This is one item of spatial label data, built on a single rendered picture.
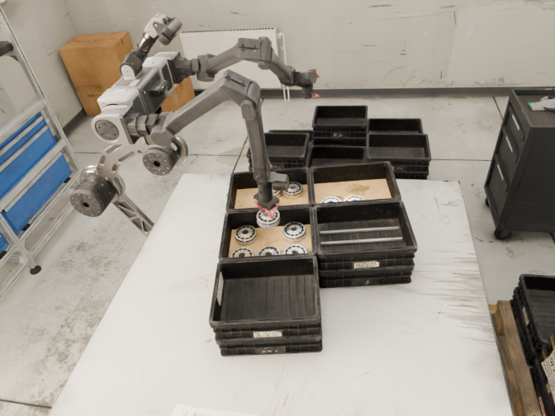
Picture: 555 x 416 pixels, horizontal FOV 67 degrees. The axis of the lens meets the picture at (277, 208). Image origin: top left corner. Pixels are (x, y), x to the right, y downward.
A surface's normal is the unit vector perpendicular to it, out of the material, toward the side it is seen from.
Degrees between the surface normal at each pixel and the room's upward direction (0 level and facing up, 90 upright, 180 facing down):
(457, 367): 0
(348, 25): 90
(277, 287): 0
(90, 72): 91
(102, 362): 0
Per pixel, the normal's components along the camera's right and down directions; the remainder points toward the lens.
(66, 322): -0.10, -0.75
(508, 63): -0.18, 0.66
